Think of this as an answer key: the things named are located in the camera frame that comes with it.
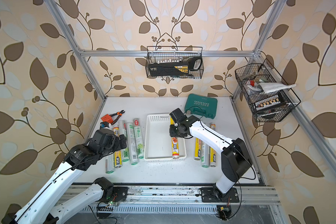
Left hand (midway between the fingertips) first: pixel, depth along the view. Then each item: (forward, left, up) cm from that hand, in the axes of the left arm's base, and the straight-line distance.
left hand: (119, 139), depth 72 cm
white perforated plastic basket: (+8, -18, -19) cm, 28 cm away
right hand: (+10, -28, -10) cm, 31 cm away
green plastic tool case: (+39, -49, -15) cm, 64 cm away
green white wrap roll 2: (+9, -6, -17) cm, 21 cm away
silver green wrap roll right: (-1, -48, -17) cm, 51 cm away
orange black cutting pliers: (+33, +14, -20) cm, 41 cm away
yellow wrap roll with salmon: (+2, -29, -8) cm, 31 cm away
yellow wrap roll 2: (-2, -53, -18) cm, 55 cm away
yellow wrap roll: (+3, -44, -18) cm, 47 cm away
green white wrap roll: (+6, -2, -17) cm, 18 cm away
